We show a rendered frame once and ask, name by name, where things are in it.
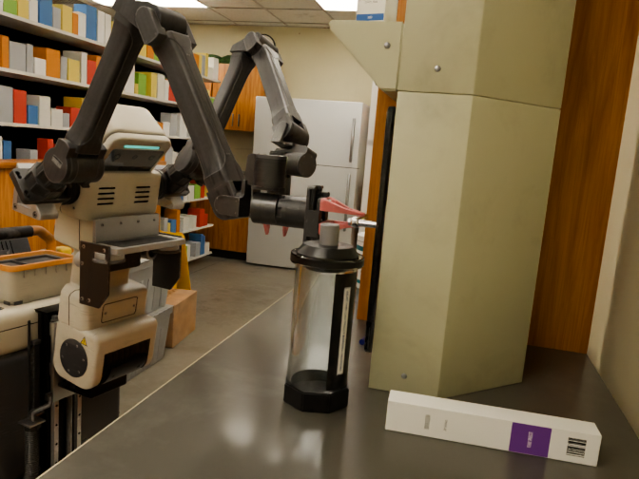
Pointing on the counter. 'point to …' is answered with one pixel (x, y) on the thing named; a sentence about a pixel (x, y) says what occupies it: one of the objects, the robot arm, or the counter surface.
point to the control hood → (374, 48)
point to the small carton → (377, 10)
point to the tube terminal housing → (468, 192)
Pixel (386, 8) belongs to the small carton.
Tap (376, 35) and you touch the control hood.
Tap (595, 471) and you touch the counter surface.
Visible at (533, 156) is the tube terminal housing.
